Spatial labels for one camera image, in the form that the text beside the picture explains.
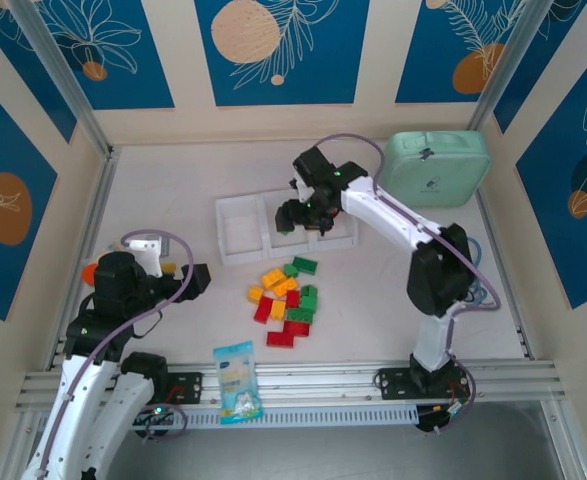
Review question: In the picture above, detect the white three-compartment tray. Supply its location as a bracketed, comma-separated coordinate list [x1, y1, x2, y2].
[215, 188, 360, 267]

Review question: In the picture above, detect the yellow long lego brick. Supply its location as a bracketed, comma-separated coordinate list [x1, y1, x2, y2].
[271, 277, 300, 297]
[261, 268, 287, 290]

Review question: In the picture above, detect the blue white wipes packet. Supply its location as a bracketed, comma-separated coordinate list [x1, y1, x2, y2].
[212, 341, 265, 426]

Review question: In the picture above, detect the mint green zip case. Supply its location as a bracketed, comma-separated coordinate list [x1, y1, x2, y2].
[382, 130, 492, 209]

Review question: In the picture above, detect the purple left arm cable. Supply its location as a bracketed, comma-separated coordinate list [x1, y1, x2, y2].
[32, 228, 197, 480]

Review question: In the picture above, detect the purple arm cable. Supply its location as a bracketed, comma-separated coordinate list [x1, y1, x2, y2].
[315, 132, 503, 436]
[32, 228, 197, 480]

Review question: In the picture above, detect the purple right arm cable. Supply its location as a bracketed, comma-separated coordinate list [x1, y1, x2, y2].
[315, 132, 503, 436]

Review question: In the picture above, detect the aluminium side rail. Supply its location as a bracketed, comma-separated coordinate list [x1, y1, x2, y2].
[472, 192, 537, 360]
[47, 146, 119, 371]

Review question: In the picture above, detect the blue coiled cable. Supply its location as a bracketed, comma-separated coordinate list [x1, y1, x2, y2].
[465, 237, 490, 306]

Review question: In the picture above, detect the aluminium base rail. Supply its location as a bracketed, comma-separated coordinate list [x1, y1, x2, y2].
[15, 358, 569, 409]

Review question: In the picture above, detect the aluminium frame leg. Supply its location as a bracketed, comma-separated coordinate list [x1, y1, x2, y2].
[2, 407, 49, 480]
[540, 399, 587, 480]

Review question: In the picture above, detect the white slotted cable duct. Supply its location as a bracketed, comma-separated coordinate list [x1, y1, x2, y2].
[132, 405, 419, 431]

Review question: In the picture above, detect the aluminium corner post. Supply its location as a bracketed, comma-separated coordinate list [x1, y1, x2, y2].
[465, 0, 550, 147]
[8, 0, 119, 159]

